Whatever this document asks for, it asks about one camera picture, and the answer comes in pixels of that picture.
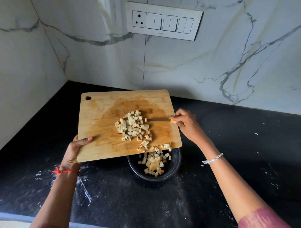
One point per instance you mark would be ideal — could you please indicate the person's left hand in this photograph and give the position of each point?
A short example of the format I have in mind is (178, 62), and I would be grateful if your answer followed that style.
(70, 155)

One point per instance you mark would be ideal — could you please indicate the person's right hand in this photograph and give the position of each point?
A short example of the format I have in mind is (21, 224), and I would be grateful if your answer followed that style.
(189, 126)

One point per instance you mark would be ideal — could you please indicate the person's right thumb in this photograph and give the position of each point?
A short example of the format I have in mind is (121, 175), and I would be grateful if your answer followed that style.
(179, 120)

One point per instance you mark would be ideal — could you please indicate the person's left thumb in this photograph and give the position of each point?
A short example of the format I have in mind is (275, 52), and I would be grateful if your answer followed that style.
(82, 141)

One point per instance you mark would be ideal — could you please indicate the wooden cutting board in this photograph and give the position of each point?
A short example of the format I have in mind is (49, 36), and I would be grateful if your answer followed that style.
(112, 136)

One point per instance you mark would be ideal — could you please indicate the person's left forearm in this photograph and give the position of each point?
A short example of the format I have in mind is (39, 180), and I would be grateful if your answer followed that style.
(56, 197)

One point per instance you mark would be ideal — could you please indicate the person's right forearm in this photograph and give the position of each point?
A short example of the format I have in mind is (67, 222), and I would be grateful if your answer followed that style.
(231, 183)

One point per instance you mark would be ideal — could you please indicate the red thread wristband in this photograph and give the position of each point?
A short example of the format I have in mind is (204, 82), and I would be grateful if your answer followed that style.
(61, 171)

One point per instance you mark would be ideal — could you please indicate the pile of chopped pale cubes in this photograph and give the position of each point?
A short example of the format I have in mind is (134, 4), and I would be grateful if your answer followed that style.
(137, 131)

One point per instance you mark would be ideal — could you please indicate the black bowl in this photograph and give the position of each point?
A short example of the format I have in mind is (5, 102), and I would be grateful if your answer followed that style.
(174, 164)

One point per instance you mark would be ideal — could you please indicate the pink sleeve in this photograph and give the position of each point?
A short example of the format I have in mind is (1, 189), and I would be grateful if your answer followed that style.
(262, 219)

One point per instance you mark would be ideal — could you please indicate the white wall switch panel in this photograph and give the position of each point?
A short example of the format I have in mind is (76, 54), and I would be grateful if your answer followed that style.
(163, 20)

